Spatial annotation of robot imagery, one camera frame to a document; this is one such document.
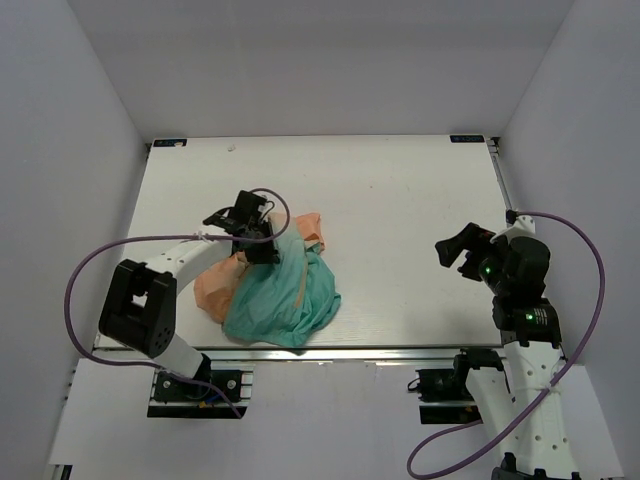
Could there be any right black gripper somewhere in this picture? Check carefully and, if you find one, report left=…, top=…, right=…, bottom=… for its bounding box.
left=434, top=222, right=511, bottom=295

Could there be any orange and teal jacket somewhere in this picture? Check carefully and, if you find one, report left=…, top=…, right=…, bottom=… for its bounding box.
left=194, top=213, right=341, bottom=348

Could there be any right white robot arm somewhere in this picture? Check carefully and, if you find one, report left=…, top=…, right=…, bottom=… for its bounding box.
left=435, top=220, right=580, bottom=479

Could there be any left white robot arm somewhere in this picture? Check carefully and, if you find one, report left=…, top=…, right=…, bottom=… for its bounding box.
left=98, top=208, right=279, bottom=399

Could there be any right blue corner label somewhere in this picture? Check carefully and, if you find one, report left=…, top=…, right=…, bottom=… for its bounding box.
left=449, top=134, right=485, bottom=144

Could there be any blue corner label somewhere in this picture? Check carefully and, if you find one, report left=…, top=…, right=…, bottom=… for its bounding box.
left=449, top=134, right=485, bottom=144
left=152, top=138, right=187, bottom=148

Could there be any left blue corner label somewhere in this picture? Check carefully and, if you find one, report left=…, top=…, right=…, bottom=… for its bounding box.
left=152, top=138, right=187, bottom=148

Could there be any white front panel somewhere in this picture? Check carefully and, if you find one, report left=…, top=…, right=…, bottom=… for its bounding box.
left=47, top=357, right=626, bottom=480

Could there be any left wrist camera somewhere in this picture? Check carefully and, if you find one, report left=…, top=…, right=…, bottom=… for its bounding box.
left=230, top=190, right=272, bottom=226

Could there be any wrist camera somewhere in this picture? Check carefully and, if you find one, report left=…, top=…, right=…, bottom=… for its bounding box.
left=230, top=190, right=272, bottom=226
left=490, top=209, right=536, bottom=244

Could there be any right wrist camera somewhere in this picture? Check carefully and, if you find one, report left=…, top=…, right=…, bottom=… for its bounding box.
left=490, top=209, right=536, bottom=244

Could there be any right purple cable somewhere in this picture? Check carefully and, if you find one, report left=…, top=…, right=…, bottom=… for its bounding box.
left=405, top=210, right=606, bottom=477

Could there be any purple cable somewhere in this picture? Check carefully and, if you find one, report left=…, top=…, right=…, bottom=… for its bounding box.
left=405, top=210, right=606, bottom=477
left=67, top=187, right=292, bottom=420

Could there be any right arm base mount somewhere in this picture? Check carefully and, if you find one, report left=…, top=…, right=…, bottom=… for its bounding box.
left=407, top=351, right=514, bottom=431

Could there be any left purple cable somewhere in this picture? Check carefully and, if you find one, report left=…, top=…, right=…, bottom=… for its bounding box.
left=67, top=187, right=292, bottom=420

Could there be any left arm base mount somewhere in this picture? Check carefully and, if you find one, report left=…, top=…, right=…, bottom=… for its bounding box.
left=147, top=367, right=254, bottom=420

